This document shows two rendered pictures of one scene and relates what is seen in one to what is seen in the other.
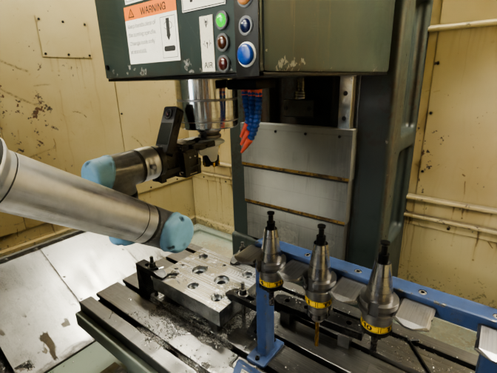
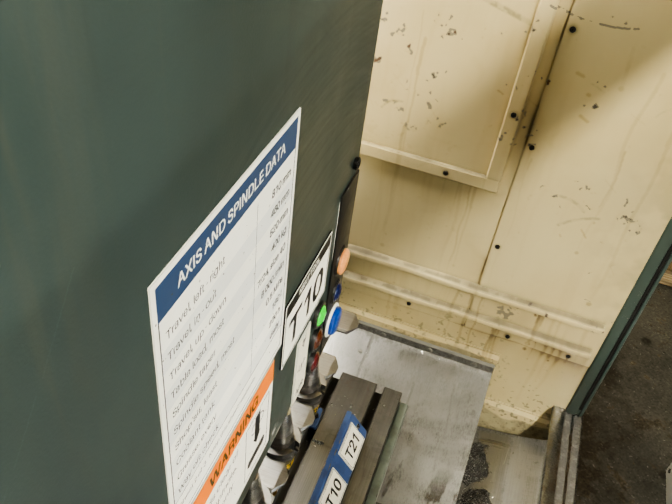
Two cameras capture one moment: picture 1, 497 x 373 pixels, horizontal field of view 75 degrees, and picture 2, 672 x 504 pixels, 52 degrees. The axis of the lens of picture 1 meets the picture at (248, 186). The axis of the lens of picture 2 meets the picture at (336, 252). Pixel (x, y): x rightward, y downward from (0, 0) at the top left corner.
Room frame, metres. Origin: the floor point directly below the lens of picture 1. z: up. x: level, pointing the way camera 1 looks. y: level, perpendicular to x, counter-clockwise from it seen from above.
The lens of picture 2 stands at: (0.74, 0.43, 2.12)
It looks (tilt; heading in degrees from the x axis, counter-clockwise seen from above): 41 degrees down; 246
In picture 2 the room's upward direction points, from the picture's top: 8 degrees clockwise
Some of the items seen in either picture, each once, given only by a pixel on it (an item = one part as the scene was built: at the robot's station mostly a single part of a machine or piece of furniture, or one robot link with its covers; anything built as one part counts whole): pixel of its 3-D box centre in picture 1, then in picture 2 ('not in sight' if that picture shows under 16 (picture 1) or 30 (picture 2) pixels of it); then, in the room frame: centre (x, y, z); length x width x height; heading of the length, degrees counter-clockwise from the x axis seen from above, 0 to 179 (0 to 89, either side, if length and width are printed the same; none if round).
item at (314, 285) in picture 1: (319, 280); (279, 441); (0.53, -0.13, 1.21); 0.06 x 0.06 x 0.03
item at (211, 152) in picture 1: (213, 150); not in sight; (0.84, 0.09, 1.41); 0.09 x 0.03 x 0.06; 129
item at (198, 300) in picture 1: (210, 281); not in sight; (0.91, 0.13, 0.97); 0.29 x 0.23 x 0.05; 52
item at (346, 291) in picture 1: (347, 291); (292, 413); (0.50, -0.17, 1.21); 0.07 x 0.05 x 0.01; 142
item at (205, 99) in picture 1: (207, 103); not in sight; (0.88, 0.10, 1.52); 0.16 x 0.16 x 0.12
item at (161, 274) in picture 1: (152, 275); not in sight; (0.93, 0.32, 0.97); 0.13 x 0.03 x 0.15; 52
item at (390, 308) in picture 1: (378, 302); (305, 387); (0.47, -0.22, 1.21); 0.06 x 0.06 x 0.03
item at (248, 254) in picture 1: (250, 255); not in sight; (0.64, 0.00, 1.21); 0.07 x 0.05 x 0.01; 142
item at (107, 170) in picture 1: (114, 174); not in sight; (0.66, 0.28, 1.40); 0.11 x 0.08 x 0.09; 142
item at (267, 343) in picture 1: (265, 304); not in sight; (0.68, -0.03, 1.05); 0.10 x 0.05 x 0.30; 142
